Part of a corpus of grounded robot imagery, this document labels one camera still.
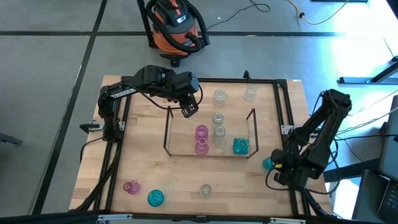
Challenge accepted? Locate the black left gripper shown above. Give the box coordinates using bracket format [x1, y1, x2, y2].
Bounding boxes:
[172, 70, 200, 119]

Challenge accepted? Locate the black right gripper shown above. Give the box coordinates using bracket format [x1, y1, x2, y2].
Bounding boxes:
[269, 148, 312, 191]

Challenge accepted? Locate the round teal glass vase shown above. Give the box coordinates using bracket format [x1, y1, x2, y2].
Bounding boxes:
[147, 189, 165, 208]
[262, 157, 276, 171]

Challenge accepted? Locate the tall pink glass vase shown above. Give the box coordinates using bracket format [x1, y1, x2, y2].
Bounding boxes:
[194, 138, 210, 156]

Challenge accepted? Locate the teal cut glass urn vase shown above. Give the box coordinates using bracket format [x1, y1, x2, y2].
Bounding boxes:
[233, 138, 250, 156]

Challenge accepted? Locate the round pink glass vase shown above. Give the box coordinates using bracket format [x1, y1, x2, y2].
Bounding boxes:
[123, 180, 141, 195]

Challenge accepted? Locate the silver bar clamp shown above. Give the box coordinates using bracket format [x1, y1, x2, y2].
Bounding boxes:
[98, 213, 134, 222]
[269, 217, 307, 224]

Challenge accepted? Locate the dark desk foot bar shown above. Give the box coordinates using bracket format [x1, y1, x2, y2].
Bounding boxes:
[322, 158, 381, 184]

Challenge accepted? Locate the orange and black shop vacuum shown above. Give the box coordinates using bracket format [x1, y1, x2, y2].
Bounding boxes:
[136, 0, 211, 68]

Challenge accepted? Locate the black side clamp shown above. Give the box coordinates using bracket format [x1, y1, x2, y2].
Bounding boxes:
[79, 120, 105, 134]

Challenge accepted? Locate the black desk foot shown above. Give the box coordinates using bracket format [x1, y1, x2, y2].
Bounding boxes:
[338, 55, 398, 85]

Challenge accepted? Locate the black keypad device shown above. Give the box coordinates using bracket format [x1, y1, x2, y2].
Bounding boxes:
[377, 182, 398, 218]

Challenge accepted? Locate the grey chair base leg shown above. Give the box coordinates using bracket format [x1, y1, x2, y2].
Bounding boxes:
[0, 132, 24, 146]

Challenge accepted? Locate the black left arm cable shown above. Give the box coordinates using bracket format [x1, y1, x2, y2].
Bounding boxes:
[123, 81, 205, 111]

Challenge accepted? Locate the black aluminium table frame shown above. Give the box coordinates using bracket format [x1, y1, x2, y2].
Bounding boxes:
[74, 70, 332, 218]

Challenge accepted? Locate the black looped floor cable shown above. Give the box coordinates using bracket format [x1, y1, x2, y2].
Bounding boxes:
[334, 124, 398, 167]

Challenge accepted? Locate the white floor cable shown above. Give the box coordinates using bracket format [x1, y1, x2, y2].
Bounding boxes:
[337, 105, 398, 136]

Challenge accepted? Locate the thin black floor cable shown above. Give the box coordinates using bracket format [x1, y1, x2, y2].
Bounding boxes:
[205, 0, 271, 31]

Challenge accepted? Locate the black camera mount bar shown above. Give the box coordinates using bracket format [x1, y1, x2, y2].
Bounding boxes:
[0, 210, 398, 224]

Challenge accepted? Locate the black base power cable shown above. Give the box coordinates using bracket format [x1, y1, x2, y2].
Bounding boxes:
[80, 136, 106, 164]

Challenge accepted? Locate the orange extension cable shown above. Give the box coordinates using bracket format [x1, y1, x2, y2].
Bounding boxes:
[286, 0, 351, 26]

